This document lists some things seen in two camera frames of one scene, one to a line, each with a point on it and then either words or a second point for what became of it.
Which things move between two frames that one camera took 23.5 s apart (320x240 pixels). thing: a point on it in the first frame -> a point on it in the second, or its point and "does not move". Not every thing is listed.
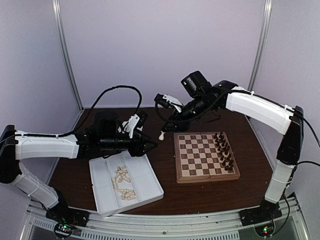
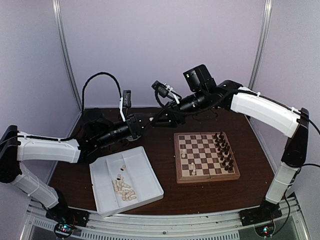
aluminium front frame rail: (178, 225) does not move
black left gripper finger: (146, 142) -> (143, 119)
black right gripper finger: (173, 124) -> (168, 116)
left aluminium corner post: (57, 9) does not move
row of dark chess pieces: (223, 148) does not move
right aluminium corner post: (261, 44) does not move
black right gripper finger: (180, 127) -> (165, 124)
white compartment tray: (123, 181) does not move
